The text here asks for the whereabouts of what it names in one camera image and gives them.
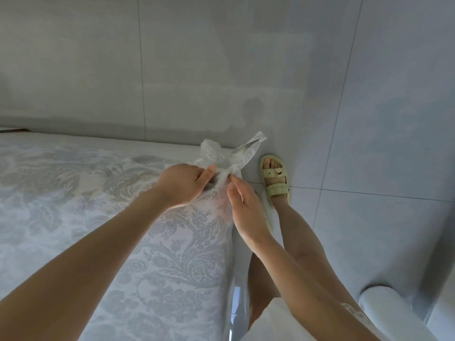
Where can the person's right hand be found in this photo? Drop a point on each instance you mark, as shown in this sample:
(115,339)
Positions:
(245,209)

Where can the person's left hand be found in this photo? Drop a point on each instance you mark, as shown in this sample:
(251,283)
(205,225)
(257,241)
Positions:
(183,184)

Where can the blue-grey cloth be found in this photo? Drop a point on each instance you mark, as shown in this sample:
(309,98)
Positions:
(92,230)

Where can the person's left forearm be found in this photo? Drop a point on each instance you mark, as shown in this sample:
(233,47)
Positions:
(78,273)

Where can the person's right forearm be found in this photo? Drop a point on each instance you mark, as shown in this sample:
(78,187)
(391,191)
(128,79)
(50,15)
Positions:
(313,294)

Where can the person's right leg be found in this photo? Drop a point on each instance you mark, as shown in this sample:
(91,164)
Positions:
(306,241)

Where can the person's leg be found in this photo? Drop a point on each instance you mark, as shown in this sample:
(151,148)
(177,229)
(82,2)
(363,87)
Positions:
(306,241)
(261,287)

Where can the person's left leg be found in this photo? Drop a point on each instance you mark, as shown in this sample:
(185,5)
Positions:
(261,287)

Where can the person's white shorts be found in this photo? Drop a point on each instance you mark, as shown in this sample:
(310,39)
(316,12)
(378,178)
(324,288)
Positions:
(274,324)

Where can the white cylinder appliance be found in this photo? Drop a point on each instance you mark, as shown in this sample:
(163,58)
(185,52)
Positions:
(394,312)

